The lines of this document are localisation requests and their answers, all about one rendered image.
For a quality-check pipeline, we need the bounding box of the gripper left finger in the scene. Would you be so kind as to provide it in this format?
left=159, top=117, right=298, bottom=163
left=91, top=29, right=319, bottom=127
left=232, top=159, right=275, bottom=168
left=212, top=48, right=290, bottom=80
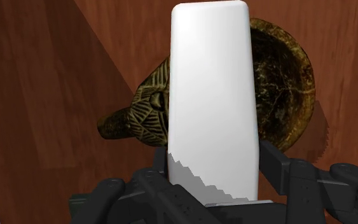
left=70, top=146, right=222, bottom=224

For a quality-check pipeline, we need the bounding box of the dark bronze bowl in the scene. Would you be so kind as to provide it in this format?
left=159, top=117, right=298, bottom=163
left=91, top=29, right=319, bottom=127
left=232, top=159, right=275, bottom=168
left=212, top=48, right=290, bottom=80
left=248, top=17, right=317, bottom=153

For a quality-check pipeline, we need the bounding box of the dark bronze carved figure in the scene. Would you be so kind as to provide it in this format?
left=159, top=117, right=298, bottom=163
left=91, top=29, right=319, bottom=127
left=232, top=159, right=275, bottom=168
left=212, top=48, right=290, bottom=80
left=97, top=55, right=171, bottom=147

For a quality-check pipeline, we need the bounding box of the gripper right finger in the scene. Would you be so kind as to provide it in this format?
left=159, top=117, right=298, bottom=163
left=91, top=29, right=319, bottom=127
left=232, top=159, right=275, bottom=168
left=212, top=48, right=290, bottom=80
left=258, top=139, right=358, bottom=224

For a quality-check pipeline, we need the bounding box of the white rounded rectangular block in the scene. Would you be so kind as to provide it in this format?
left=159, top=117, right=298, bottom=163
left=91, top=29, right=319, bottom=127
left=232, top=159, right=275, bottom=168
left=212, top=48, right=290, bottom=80
left=167, top=0, right=259, bottom=206

